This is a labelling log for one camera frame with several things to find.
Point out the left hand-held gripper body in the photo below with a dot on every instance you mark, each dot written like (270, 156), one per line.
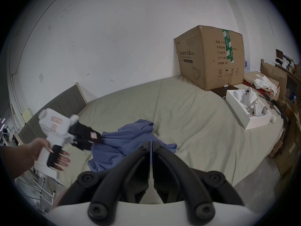
(55, 126)

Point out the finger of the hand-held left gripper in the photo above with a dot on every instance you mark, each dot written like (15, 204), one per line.
(82, 126)
(88, 139)

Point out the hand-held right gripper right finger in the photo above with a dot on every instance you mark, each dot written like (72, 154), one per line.
(171, 171)

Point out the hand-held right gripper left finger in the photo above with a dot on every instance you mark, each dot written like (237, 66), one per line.
(131, 171)

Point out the blue shirt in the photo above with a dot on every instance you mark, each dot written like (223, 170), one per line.
(115, 145)

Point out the person's left forearm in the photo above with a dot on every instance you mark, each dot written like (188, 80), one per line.
(16, 159)

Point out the person's left hand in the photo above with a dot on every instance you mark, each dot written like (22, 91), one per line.
(41, 148)

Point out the grey padded headboard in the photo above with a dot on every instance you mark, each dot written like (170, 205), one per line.
(61, 105)

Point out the bed with beige sheet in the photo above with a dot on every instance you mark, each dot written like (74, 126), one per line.
(192, 126)

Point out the white folding metal rack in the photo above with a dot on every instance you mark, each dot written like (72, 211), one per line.
(40, 192)

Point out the white tray box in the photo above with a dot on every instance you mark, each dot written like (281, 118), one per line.
(244, 119)

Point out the dark brown flat board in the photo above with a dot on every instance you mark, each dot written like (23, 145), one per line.
(219, 92)

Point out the spare white hand-held gripper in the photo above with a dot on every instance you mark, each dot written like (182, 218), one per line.
(249, 98)

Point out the small white round object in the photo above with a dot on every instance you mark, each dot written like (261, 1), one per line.
(273, 119)

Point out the large brown cardboard carton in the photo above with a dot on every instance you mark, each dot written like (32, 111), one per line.
(207, 60)

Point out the white crumpled cloth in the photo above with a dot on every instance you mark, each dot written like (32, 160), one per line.
(265, 83)

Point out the open brown cardboard carton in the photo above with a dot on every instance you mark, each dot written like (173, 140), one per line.
(275, 74)

